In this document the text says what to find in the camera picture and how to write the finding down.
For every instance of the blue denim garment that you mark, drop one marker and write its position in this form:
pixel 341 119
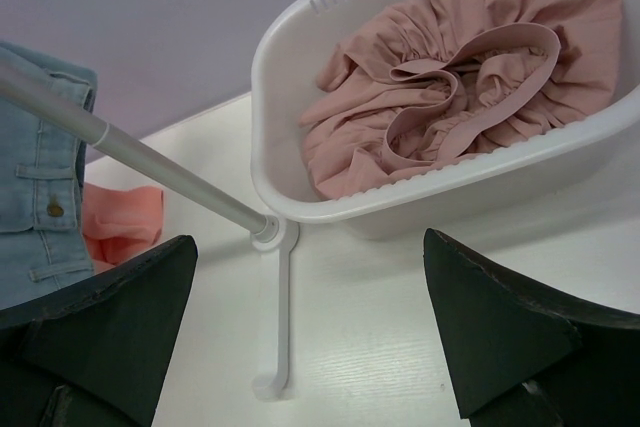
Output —
pixel 42 180

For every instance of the white plastic basket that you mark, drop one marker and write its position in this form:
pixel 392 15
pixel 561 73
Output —
pixel 292 52

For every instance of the coral orange garment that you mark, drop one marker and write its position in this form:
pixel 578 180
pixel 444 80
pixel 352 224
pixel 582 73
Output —
pixel 118 225

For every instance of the dusty pink pleated skirt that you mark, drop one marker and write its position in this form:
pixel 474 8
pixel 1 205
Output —
pixel 430 83

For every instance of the white clothes rack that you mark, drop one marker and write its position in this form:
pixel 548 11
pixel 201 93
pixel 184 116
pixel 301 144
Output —
pixel 272 236

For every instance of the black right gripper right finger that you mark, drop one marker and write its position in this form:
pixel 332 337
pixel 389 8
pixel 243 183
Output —
pixel 522 353

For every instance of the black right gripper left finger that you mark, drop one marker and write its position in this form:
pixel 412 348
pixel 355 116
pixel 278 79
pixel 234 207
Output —
pixel 96 353

